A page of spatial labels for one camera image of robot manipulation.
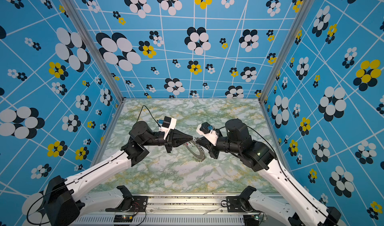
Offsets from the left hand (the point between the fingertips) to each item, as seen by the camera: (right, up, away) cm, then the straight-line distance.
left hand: (191, 139), depth 59 cm
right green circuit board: (+28, -41, +12) cm, 51 cm away
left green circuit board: (-34, -41, +13) cm, 55 cm away
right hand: (+3, -1, +4) cm, 5 cm away
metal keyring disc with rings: (+3, -9, +5) cm, 10 cm away
